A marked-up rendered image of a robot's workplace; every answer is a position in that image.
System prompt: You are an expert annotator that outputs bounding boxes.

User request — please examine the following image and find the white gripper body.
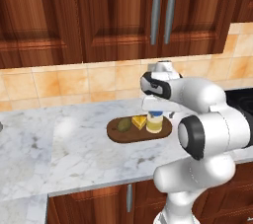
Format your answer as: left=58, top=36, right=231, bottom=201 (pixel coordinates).
left=140, top=97, right=183, bottom=114

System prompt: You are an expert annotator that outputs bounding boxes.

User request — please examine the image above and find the pale yellow blue-capped condiment jar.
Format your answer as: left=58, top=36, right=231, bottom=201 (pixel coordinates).
left=145, top=111, right=165, bottom=134

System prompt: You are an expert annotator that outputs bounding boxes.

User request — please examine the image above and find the yellow cheese wedge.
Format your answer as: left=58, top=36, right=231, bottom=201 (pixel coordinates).
left=130, top=114, right=148, bottom=131

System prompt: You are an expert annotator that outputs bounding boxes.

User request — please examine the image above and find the brown-green potato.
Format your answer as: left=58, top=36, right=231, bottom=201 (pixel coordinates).
left=117, top=117, right=133, bottom=134

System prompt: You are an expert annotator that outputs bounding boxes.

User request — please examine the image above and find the brown oval cutting board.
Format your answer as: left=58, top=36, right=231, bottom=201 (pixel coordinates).
left=106, top=114, right=173, bottom=144

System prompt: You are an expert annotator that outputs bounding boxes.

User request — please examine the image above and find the black hob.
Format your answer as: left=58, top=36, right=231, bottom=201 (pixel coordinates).
left=223, top=87, right=253, bottom=117

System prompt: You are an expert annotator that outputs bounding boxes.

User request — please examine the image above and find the brown wooden base cupboard door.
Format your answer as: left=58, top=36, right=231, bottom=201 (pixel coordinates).
left=46, top=184, right=135, bottom=224
left=132, top=161, right=253, bottom=224

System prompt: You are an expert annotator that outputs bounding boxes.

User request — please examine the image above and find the wide brown wooden cupboard door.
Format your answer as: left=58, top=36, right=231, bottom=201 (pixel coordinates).
left=0, top=0, right=84, bottom=70

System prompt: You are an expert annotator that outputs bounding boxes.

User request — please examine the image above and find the grey metal cupboard handle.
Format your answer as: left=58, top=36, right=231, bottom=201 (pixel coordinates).
left=149, top=0, right=162, bottom=46
left=163, top=0, right=178, bottom=45

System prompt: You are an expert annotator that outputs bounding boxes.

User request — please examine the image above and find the short grey base cupboard handle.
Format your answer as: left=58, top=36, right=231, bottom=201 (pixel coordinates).
left=126, top=183, right=134, bottom=214

